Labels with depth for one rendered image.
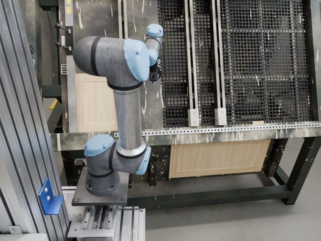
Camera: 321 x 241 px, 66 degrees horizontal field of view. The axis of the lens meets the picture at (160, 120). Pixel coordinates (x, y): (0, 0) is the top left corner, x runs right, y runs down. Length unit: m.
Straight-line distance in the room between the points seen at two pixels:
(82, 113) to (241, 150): 1.40
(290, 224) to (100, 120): 1.86
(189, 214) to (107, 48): 1.90
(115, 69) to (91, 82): 1.10
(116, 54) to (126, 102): 0.16
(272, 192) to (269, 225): 0.28
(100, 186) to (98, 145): 0.19
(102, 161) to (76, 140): 0.79
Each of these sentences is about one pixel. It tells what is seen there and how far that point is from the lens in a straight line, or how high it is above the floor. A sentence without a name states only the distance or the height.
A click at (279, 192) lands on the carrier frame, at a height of 0.18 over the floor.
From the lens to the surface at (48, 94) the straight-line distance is 1.91.
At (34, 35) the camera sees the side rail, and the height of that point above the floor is 1.46.
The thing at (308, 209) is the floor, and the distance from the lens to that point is 2.83.
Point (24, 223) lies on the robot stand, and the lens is 0.78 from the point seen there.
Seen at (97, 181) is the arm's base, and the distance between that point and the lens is 1.07.
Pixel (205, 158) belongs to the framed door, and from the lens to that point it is 2.25.
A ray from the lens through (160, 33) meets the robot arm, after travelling 1.17.
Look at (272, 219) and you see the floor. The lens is 2.58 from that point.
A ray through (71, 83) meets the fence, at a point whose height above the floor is 1.18.
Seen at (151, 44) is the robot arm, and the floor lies 1.58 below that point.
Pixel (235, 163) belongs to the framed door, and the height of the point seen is 0.37.
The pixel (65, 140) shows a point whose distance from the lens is 1.78.
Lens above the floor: 1.84
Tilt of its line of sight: 30 degrees down
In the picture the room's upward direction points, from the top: 2 degrees clockwise
